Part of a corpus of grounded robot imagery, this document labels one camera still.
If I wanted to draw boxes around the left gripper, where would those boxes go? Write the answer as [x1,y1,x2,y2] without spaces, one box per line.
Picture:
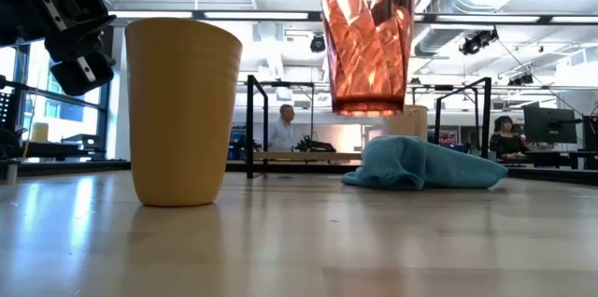
[0,0,117,97]

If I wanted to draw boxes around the amber faceted plastic tumbler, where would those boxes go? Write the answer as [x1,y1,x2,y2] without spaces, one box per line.
[320,0,418,119]

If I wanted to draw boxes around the large yellow cup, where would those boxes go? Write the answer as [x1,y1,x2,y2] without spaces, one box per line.
[124,17,244,208]

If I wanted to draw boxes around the small beige cup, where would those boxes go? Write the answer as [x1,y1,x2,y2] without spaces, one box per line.
[382,104,429,142]

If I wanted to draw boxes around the wooden shelf with black legs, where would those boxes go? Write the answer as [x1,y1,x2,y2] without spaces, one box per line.
[246,75,492,179]

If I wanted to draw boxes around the black ceiling spotlight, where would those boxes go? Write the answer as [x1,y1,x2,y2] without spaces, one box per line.
[309,34,327,54]

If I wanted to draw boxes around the cardboard box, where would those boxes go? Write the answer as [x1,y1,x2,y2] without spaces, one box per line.
[30,121,50,143]

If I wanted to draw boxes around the black perforated panel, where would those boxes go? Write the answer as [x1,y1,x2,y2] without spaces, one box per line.
[0,91,14,125]

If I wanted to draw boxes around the person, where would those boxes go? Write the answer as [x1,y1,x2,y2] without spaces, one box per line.
[269,104,296,152]
[489,115,532,161]

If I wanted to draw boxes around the black computer monitor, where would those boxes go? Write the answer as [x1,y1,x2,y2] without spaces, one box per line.
[522,106,578,145]

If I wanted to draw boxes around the blue microfibre cloth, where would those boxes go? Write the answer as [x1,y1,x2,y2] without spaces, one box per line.
[342,135,509,191]

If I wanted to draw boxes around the black ceiling camera cluster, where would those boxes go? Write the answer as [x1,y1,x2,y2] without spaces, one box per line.
[458,28,500,56]

